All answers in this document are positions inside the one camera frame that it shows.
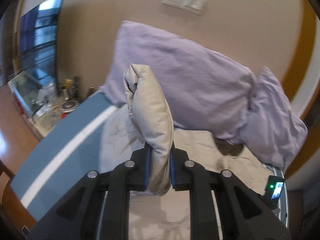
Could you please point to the beige puffer jacket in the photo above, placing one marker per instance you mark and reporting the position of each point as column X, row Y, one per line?
column 160, row 212

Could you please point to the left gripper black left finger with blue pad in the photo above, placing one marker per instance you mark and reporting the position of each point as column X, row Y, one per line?
column 97, row 206

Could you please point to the black device green light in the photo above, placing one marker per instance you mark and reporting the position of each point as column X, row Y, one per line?
column 273, row 190

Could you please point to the large lilac pillow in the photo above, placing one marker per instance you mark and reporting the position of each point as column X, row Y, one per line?
column 205, row 89

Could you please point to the clear plastic bottle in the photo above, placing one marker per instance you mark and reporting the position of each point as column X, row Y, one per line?
column 47, row 94

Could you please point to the blue white striped bedsheet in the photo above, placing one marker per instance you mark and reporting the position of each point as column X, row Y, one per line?
column 63, row 157

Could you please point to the white wall switch panel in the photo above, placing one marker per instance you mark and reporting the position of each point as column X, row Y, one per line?
column 194, row 6

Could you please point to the round metal tin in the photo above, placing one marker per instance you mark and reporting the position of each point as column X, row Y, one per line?
column 69, row 106

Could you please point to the glass-top bedside table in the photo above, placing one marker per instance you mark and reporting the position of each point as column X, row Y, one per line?
column 40, row 119

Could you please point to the dark bottle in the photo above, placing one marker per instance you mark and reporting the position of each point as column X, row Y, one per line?
column 76, row 88

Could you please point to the small lilac pillow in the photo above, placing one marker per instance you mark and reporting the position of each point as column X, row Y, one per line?
column 273, row 133

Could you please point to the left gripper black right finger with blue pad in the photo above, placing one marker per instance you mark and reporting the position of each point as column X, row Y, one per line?
column 221, row 205

